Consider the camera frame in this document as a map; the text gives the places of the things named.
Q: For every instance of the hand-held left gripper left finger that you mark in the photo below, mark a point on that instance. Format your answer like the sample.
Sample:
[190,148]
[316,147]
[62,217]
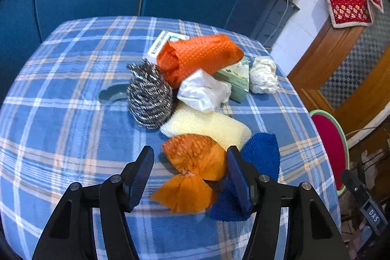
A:
[138,187]

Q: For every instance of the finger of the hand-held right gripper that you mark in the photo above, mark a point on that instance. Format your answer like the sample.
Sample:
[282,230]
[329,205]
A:
[355,188]

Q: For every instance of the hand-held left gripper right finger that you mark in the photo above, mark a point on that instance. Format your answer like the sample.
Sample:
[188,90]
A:
[239,187]

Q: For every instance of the blue scrub pad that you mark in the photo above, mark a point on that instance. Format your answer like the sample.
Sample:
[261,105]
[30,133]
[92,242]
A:
[262,153]

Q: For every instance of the red bin with green rim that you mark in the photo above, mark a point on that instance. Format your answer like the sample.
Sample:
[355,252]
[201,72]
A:
[330,144]

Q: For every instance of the orange mesh bag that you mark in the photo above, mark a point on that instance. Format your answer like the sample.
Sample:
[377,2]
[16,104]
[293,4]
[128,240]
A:
[195,156]

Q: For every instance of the pale yellow mesh sponge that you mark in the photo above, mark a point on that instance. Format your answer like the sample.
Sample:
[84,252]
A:
[207,126]

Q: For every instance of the steel wool scrubber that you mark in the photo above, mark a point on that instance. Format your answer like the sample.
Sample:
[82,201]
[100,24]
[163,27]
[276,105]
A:
[149,95]

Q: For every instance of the orange textured cloth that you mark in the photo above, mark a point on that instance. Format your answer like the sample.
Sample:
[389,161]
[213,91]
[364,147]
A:
[201,54]

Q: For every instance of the grey curved plastic piece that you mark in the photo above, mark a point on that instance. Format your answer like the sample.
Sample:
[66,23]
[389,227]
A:
[111,94]

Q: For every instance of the blue plaid tablecloth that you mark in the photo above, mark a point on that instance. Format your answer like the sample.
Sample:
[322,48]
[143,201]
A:
[70,113]

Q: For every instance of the green tissue box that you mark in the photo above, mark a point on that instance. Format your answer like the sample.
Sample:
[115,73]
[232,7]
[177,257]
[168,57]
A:
[236,81]

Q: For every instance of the white crumpled paper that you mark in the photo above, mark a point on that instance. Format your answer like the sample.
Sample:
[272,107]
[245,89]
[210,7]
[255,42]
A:
[263,75]

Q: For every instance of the wooden door with glass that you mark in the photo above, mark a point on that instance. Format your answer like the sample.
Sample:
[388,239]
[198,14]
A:
[335,65]

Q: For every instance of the white printed packet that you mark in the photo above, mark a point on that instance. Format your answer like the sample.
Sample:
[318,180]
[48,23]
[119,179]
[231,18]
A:
[160,43]

